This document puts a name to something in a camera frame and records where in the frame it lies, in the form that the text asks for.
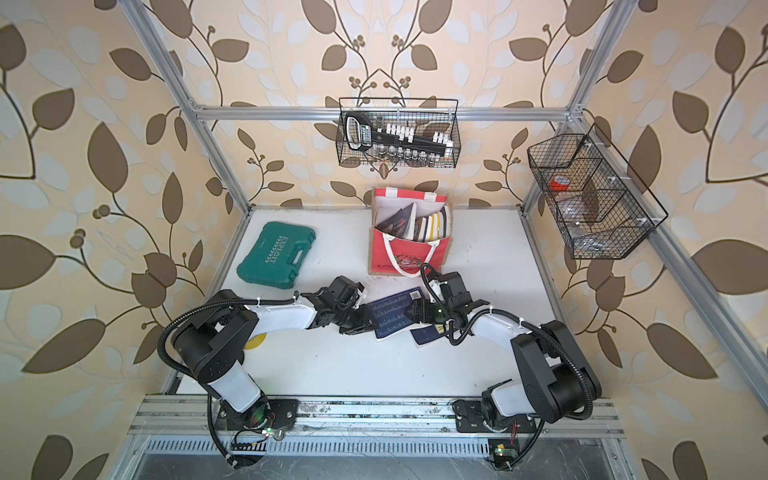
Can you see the red and burlap canvas bag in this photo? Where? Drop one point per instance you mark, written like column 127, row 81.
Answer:
column 390, row 256

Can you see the red tape roll in basket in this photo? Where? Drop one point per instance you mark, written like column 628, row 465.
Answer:
column 559, row 183

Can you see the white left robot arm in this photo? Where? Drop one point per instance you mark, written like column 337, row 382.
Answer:
column 207, row 344

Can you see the navy book yellow label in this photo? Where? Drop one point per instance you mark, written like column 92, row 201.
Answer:
column 388, row 314

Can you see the socket wrench set in basket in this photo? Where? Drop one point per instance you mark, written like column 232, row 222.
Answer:
column 398, row 135

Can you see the yellow tape roll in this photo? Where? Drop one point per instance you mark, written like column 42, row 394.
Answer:
column 255, row 342

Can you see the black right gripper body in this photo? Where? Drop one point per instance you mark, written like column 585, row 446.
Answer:
column 433, row 312

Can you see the green plastic tool case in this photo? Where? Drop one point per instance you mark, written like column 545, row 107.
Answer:
column 276, row 257

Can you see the black wire basket right wall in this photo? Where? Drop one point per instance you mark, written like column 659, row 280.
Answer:
column 608, row 209

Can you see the black wire basket back wall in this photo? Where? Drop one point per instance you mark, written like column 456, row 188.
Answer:
column 431, row 105

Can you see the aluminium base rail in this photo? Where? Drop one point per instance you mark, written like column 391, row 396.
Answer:
column 331, row 425

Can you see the dark book large white characters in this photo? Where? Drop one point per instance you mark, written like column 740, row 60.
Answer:
column 400, row 225

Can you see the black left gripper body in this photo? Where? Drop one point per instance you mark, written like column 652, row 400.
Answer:
column 351, row 319

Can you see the black wire basket wall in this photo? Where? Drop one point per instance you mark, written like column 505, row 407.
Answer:
column 608, row 209
column 431, row 105

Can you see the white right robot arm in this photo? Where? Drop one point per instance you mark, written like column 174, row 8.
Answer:
column 555, row 380

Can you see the yellow cartoon man book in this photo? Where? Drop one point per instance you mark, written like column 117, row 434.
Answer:
column 435, row 226

